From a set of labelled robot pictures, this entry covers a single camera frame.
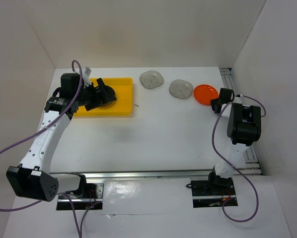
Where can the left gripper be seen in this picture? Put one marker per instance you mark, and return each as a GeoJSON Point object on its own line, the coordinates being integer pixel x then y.
{"type": "Point", "coordinates": [95, 103]}

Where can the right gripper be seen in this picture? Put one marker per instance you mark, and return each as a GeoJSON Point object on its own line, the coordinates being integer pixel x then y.
{"type": "Point", "coordinates": [213, 103]}

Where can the black plate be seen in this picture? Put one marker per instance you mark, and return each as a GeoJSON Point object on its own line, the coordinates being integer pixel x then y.
{"type": "Point", "coordinates": [107, 95]}

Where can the orange plate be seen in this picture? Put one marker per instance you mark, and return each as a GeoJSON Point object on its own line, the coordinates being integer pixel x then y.
{"type": "Point", "coordinates": [204, 93]}

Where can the clear grey plate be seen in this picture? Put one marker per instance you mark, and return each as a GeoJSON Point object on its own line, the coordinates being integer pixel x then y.
{"type": "Point", "coordinates": [151, 79]}
{"type": "Point", "coordinates": [181, 89]}

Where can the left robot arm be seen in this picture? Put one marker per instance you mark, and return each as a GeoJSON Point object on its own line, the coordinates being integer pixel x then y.
{"type": "Point", "coordinates": [31, 177]}

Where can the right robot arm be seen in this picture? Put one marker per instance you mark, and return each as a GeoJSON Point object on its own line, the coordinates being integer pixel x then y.
{"type": "Point", "coordinates": [215, 182]}

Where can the yellow plastic bin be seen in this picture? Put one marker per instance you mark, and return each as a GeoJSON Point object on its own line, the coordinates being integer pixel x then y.
{"type": "Point", "coordinates": [122, 107]}

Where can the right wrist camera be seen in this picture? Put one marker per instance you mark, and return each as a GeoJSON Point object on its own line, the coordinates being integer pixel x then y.
{"type": "Point", "coordinates": [237, 99]}

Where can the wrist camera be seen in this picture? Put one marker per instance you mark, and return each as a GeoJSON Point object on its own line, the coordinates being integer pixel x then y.
{"type": "Point", "coordinates": [237, 99]}
{"type": "Point", "coordinates": [86, 74]}

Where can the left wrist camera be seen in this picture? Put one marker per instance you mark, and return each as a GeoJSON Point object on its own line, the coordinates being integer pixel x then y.
{"type": "Point", "coordinates": [86, 74]}

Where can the aluminium rail right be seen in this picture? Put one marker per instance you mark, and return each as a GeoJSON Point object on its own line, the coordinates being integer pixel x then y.
{"type": "Point", "coordinates": [243, 129]}

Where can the aluminium rail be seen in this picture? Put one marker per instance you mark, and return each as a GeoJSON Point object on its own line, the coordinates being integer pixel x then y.
{"type": "Point", "coordinates": [146, 174]}
{"type": "Point", "coordinates": [243, 129]}

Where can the aluminium rail front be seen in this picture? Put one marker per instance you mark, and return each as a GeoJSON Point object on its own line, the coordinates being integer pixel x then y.
{"type": "Point", "coordinates": [146, 174]}

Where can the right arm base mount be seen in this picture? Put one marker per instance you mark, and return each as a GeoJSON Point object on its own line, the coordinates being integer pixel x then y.
{"type": "Point", "coordinates": [204, 197]}

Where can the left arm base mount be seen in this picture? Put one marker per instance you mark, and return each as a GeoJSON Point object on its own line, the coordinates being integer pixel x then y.
{"type": "Point", "coordinates": [91, 198]}

